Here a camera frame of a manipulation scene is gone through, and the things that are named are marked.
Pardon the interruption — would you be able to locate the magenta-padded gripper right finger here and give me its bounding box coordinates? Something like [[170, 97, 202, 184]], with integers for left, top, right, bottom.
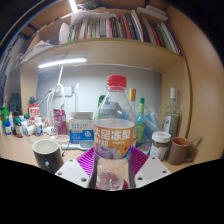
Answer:
[[128, 146, 173, 189]]

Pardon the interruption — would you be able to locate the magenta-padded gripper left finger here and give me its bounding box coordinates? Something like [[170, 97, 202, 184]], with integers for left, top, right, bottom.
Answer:
[[54, 148, 99, 190]]

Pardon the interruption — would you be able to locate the clear drink bottle red cap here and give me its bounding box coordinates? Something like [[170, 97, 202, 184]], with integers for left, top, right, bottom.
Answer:
[[93, 74, 136, 191]]

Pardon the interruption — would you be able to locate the brown jar with white lid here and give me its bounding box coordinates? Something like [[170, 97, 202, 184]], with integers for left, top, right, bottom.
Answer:
[[149, 131, 172, 162]]

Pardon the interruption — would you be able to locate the black mug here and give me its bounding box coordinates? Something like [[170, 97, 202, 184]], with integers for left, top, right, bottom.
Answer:
[[31, 138, 65, 174]]

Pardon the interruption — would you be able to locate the brown mug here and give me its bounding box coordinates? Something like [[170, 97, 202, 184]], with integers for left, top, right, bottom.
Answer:
[[166, 136, 198, 166]]

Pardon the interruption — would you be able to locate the white and blue box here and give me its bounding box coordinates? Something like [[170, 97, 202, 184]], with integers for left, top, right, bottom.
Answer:
[[68, 111, 95, 145]]

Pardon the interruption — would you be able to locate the green-capped bottle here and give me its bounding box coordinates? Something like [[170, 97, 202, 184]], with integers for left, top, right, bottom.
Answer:
[[135, 97, 146, 146]]

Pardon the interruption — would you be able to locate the magenta pouch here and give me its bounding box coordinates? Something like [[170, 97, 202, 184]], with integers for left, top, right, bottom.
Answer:
[[52, 108, 68, 136]]

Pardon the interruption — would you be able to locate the tall clear glass bottle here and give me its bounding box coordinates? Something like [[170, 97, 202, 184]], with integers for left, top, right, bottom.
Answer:
[[162, 87, 181, 138]]

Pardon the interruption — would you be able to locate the yellow-capped bottle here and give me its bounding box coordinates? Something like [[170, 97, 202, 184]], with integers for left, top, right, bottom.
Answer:
[[128, 88, 138, 114]]

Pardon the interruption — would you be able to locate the red and white jar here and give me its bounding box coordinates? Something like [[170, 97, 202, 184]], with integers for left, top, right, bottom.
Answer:
[[28, 103, 41, 118]]

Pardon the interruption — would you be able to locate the green bottle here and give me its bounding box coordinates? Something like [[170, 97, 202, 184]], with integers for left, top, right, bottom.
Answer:
[[97, 94, 106, 119]]

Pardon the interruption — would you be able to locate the white bottle with blue label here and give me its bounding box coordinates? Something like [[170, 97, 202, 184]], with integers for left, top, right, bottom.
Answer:
[[3, 120, 13, 137]]

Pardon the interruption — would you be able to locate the green container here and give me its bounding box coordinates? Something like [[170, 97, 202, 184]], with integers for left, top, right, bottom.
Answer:
[[0, 106, 10, 123]]

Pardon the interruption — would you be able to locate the under-shelf light strip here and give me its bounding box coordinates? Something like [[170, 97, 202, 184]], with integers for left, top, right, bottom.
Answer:
[[37, 57, 88, 70]]

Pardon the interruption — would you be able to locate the ceiling light strip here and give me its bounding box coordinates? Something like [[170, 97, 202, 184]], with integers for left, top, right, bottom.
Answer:
[[68, 0, 79, 14]]

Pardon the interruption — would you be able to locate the white wall power strip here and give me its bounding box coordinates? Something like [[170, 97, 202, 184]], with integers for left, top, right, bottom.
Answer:
[[54, 85, 74, 98]]

